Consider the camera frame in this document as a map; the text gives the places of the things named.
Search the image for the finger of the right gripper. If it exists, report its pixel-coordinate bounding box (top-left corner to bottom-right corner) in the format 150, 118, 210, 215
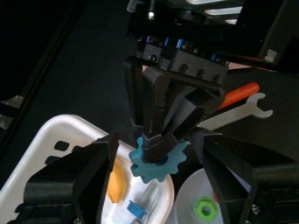
142, 67, 174, 138
142, 88, 220, 164

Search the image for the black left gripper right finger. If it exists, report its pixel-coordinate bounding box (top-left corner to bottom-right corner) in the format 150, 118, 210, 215
190, 127, 299, 224

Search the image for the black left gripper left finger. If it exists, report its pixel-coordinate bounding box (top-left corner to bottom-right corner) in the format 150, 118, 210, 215
5, 131, 120, 224

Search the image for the blue plastic gear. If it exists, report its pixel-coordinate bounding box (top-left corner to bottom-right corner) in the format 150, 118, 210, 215
128, 136, 190, 185

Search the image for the white round plate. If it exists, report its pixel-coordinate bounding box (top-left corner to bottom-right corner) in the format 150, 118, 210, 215
172, 167, 252, 224

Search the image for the orange plastic piece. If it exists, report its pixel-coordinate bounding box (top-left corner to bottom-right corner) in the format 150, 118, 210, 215
107, 161, 127, 204

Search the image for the white plastic tray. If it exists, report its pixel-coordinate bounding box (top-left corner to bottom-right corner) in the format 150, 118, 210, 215
0, 114, 176, 224

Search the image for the green plastic hex nut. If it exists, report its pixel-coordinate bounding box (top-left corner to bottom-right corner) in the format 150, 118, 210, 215
192, 196, 220, 221

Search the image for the white plastic wrench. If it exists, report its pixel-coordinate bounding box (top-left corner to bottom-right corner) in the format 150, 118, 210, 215
196, 92, 275, 132

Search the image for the small blue plastic block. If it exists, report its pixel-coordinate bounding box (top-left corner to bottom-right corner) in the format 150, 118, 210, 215
126, 200, 148, 220

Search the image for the grey plastic screw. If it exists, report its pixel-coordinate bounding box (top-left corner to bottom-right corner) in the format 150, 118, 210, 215
139, 179, 162, 208

